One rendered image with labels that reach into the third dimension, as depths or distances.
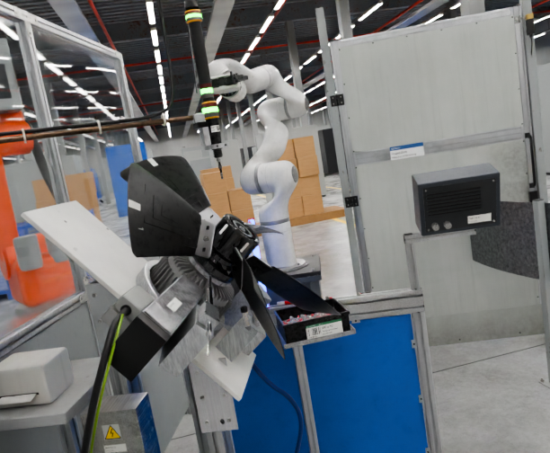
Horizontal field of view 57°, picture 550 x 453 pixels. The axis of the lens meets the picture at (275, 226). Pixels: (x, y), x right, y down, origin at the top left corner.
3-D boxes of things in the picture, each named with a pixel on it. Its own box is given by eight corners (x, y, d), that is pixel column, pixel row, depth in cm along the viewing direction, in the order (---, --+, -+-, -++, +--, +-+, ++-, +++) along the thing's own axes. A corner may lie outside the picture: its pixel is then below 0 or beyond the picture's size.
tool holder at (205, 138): (203, 150, 135) (196, 113, 133) (194, 152, 141) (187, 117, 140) (233, 146, 139) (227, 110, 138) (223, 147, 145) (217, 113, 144)
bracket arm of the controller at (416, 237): (404, 244, 174) (403, 235, 173) (403, 242, 177) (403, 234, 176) (476, 234, 171) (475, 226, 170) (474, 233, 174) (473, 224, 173)
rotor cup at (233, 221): (190, 259, 127) (223, 221, 124) (191, 237, 140) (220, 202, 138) (235, 290, 132) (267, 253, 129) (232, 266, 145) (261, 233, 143)
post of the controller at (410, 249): (411, 290, 176) (403, 235, 173) (410, 288, 179) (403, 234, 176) (420, 289, 176) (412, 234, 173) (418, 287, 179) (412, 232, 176)
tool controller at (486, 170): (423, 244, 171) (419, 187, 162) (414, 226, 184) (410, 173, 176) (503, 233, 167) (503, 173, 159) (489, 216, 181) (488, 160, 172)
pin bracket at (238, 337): (215, 346, 135) (236, 323, 133) (221, 341, 140) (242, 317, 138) (231, 362, 134) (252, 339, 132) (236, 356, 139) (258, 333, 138)
